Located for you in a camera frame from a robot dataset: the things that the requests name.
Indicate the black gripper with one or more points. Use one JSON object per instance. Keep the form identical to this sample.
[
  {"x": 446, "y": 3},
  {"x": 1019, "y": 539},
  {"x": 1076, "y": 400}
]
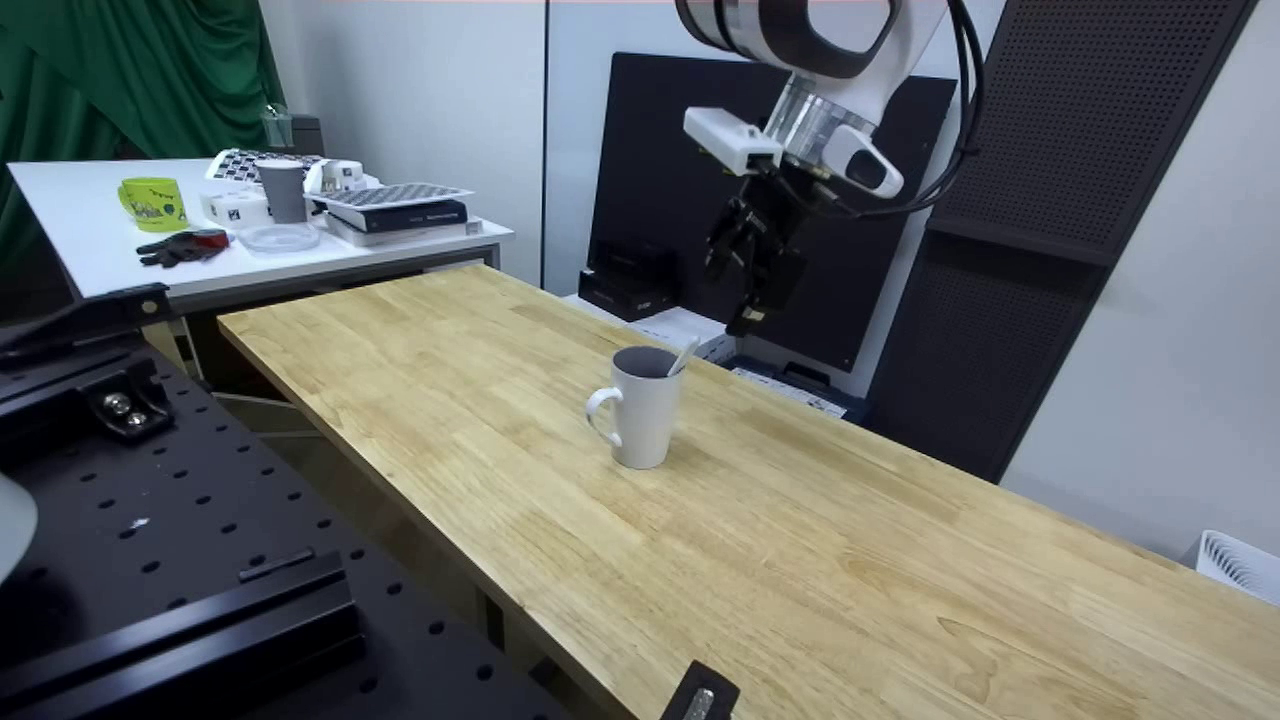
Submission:
[{"x": 755, "y": 261}]

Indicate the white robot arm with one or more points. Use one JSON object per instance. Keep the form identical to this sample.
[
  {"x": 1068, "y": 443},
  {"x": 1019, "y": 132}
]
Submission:
[{"x": 840, "y": 65}]

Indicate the grey cup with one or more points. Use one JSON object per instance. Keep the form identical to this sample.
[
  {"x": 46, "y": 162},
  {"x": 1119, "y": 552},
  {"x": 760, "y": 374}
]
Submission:
[{"x": 281, "y": 183}]

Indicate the white box under monitor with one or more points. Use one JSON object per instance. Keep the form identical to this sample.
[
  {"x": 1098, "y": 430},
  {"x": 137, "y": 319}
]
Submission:
[{"x": 690, "y": 333}]

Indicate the large black monitor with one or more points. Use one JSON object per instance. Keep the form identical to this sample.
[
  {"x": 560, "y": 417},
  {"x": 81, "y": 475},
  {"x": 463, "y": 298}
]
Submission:
[{"x": 656, "y": 198}]

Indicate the white ceramic mug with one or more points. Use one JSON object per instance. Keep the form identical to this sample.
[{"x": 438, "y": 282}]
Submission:
[{"x": 635, "y": 413}]

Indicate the black perforated panel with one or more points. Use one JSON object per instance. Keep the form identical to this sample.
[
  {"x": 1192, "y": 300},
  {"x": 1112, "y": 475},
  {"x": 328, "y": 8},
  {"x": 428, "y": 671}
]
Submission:
[{"x": 1085, "y": 106}]

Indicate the black keyboard box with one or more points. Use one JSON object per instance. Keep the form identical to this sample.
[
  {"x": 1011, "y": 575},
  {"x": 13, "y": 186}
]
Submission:
[{"x": 399, "y": 209}]

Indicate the black table clamp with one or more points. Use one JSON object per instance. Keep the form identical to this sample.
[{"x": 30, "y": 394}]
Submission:
[{"x": 703, "y": 694}]

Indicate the clear plastic lid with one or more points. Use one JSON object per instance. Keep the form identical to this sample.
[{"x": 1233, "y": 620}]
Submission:
[{"x": 281, "y": 236}]

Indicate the white basket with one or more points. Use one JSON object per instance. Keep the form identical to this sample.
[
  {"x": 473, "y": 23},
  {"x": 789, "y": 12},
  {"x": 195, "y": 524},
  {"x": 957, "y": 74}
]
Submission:
[{"x": 1238, "y": 564}]

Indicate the red black tool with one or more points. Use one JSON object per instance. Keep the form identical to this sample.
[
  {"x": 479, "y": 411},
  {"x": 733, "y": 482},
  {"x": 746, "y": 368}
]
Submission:
[{"x": 181, "y": 247}]

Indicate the yellow green pouch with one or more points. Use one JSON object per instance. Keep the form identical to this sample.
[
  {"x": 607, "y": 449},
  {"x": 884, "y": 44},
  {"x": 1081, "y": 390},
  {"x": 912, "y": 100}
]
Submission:
[{"x": 152, "y": 203}]

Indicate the black perforated breadboard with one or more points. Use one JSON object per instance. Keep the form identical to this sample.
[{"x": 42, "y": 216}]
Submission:
[{"x": 195, "y": 577}]

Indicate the white side table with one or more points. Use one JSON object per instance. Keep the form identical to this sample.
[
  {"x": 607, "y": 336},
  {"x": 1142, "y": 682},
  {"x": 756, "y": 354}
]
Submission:
[{"x": 97, "y": 243}]

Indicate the green curtain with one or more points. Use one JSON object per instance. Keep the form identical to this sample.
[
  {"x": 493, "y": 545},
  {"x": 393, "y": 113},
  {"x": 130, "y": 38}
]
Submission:
[{"x": 134, "y": 78}]

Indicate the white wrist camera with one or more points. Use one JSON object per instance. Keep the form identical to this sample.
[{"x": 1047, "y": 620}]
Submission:
[{"x": 733, "y": 143}]

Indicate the black metal bracket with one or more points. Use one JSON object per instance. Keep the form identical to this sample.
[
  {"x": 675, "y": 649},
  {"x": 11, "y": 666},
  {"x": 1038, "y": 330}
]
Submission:
[{"x": 130, "y": 411}]

